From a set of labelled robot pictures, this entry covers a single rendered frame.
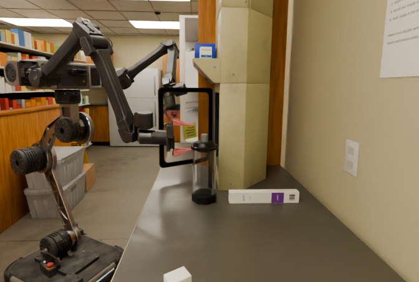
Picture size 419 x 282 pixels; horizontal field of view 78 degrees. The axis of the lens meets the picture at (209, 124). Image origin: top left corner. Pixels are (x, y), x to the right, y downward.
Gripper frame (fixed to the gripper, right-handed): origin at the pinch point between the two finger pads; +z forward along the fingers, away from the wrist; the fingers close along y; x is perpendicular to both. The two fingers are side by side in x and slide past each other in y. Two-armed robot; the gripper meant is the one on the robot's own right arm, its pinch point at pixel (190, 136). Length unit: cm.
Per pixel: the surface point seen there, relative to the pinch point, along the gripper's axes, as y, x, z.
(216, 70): 26.3, 8.8, 10.4
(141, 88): 22, 497, -122
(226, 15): 48, 9, 14
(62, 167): -63, 168, -136
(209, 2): 65, 45, 9
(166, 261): -26.4, -36.7, -5.6
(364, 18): 41, -17, 55
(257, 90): 18.4, 15.1, 29.2
